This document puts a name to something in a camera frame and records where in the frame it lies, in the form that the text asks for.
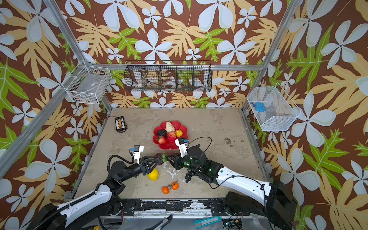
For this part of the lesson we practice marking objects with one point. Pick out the black charger board with connectors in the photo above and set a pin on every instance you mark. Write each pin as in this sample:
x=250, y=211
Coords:
x=121, y=126

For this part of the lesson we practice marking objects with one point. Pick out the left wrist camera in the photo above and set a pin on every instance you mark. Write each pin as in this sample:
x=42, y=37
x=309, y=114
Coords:
x=136, y=151

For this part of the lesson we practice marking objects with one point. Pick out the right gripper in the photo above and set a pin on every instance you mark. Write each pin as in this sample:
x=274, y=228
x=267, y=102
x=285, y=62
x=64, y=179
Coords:
x=178, y=161

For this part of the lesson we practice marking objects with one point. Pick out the blue object in basket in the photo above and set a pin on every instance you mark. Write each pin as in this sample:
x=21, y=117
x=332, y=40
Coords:
x=259, y=107

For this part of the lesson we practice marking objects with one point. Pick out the white mesh basket right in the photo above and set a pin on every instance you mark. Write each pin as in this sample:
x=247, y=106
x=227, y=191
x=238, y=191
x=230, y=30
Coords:
x=281, y=111

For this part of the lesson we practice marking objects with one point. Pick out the dark purple passion fruit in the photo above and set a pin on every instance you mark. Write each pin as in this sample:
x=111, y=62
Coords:
x=160, y=158

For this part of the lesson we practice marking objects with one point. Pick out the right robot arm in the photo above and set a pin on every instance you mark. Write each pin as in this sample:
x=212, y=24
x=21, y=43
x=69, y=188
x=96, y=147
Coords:
x=269, y=199

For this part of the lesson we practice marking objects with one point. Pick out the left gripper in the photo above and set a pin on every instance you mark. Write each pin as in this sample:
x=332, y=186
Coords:
x=144, y=165

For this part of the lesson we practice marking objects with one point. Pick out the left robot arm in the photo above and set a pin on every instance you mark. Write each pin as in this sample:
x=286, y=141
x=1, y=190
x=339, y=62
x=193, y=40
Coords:
x=103, y=200

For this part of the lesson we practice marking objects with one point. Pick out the cream fake garlic bulb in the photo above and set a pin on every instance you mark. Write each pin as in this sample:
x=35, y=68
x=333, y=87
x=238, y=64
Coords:
x=169, y=127

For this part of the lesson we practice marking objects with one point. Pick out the black fake grape bunch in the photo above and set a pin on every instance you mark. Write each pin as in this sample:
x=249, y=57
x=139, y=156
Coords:
x=189, y=176

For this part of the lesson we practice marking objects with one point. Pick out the aluminium corner frame post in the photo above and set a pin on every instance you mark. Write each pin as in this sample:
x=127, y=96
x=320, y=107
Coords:
x=71, y=40

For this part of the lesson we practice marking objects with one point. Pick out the orange mandarin right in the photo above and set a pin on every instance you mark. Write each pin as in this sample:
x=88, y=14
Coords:
x=174, y=186

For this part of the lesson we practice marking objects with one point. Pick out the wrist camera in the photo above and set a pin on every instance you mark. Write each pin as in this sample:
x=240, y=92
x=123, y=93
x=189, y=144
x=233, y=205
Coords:
x=182, y=144
x=136, y=151

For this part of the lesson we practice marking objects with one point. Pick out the black wire basket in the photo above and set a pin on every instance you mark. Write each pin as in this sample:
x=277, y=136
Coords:
x=169, y=75

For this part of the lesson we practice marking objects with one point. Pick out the red fake strawberry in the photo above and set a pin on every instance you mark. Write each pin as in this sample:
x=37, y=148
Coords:
x=162, y=140

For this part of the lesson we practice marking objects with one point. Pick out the dark fake avocado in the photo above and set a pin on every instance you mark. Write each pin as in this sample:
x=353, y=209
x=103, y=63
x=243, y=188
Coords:
x=161, y=133

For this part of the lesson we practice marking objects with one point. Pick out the orange mandarin left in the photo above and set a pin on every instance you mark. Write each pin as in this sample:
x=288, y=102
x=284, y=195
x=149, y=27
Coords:
x=165, y=190

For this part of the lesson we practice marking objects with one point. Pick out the teal box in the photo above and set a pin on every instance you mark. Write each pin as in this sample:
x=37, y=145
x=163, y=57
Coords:
x=200, y=223

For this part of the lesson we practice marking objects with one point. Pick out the red fake pomegranate piece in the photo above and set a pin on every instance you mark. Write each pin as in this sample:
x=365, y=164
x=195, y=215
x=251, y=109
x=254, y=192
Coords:
x=171, y=136

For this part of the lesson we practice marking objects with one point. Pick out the small orange-yellow fruit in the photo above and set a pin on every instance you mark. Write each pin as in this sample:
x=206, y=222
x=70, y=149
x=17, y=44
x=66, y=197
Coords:
x=179, y=133

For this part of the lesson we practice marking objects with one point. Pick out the orange mandarin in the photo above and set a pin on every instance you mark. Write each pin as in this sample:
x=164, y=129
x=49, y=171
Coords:
x=165, y=190
x=174, y=186

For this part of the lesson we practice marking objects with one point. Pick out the white wire basket left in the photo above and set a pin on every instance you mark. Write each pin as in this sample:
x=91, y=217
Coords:
x=87, y=83

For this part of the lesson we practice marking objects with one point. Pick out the yellow fake lemon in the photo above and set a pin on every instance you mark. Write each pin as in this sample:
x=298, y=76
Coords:
x=154, y=175

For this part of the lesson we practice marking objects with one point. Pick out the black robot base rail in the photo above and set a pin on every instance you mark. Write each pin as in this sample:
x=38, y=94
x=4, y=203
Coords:
x=175, y=206

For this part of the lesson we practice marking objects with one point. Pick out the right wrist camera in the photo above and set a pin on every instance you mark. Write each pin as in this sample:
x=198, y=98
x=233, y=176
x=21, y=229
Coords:
x=182, y=144

